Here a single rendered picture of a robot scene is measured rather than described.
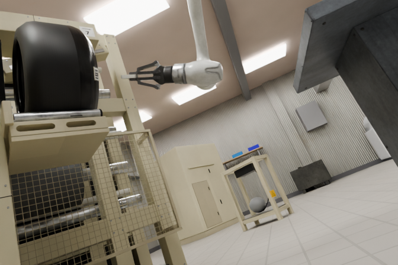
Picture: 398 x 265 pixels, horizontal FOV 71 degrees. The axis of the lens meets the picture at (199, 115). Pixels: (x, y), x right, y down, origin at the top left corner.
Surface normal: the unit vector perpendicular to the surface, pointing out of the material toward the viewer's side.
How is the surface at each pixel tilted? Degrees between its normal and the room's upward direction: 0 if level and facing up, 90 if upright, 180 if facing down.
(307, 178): 90
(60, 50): 96
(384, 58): 90
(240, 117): 90
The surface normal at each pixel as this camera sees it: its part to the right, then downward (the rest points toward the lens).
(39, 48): 0.34, -0.36
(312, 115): -0.26, -0.26
